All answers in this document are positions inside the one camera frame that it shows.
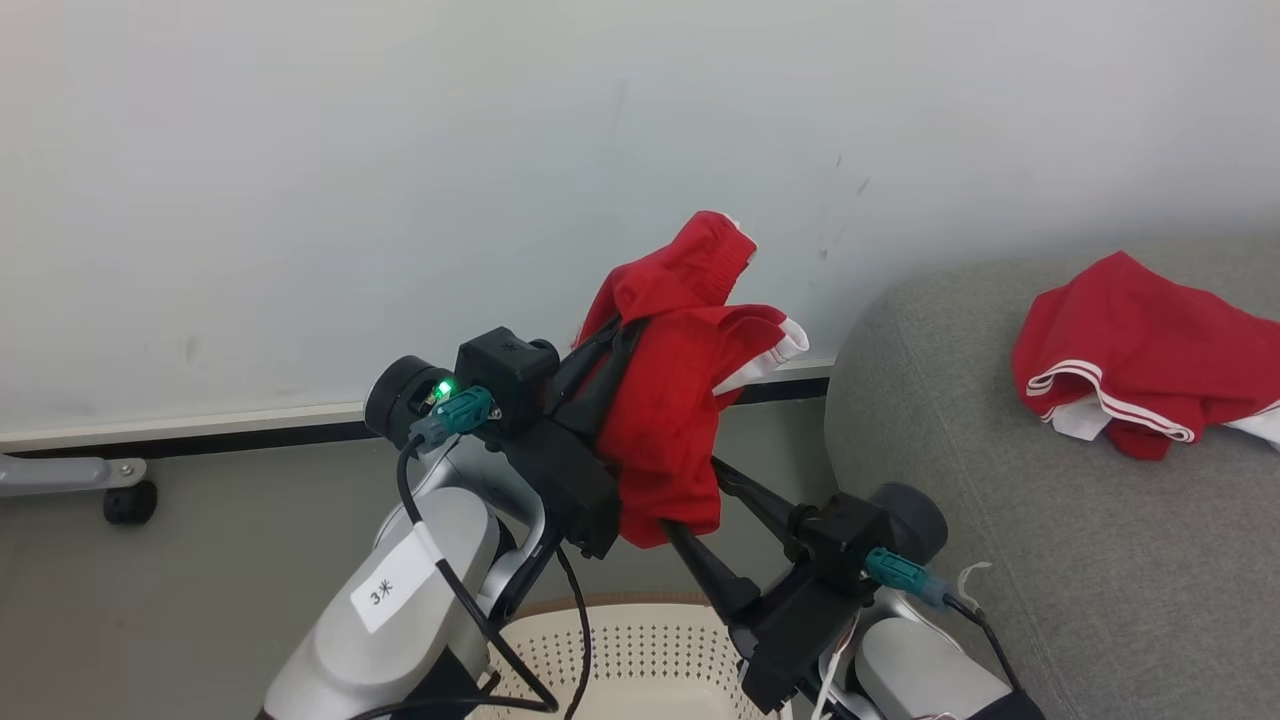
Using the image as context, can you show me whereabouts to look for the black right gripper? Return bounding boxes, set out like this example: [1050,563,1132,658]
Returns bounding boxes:
[661,457,863,716]

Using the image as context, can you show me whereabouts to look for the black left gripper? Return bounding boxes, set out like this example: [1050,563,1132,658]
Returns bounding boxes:
[498,317,650,560]

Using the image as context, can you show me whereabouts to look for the red shorts with white trim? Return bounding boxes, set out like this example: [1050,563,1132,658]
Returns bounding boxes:
[572,210,811,549]

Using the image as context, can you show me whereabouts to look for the grey fabric sofa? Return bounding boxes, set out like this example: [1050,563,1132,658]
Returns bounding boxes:
[825,235,1280,720]

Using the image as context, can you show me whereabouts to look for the white perforated laundry basket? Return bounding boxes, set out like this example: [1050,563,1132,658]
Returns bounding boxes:
[470,595,796,720]

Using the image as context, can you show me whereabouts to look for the white paper label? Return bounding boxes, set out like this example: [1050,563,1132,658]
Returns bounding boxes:
[350,545,441,634]

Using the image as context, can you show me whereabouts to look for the black baseboard strip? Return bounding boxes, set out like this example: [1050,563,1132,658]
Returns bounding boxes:
[0,378,833,463]

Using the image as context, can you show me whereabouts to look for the red garment with striped trim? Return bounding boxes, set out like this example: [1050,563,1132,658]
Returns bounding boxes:
[1010,250,1280,461]

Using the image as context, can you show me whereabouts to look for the small black caster wheel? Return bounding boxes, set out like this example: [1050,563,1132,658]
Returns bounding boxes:
[103,481,159,527]

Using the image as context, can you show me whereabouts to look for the grey metal stand leg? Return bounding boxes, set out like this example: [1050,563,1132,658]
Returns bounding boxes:
[0,455,148,498]

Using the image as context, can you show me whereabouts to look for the teal cable connector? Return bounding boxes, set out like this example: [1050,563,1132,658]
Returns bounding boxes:
[865,547,951,608]
[408,385,498,451]

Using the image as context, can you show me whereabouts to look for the thin white cable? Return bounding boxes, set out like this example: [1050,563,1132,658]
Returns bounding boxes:
[808,612,863,720]

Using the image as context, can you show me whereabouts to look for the thin black cable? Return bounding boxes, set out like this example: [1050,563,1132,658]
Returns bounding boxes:
[345,440,561,720]
[945,595,1026,696]
[553,543,594,720]

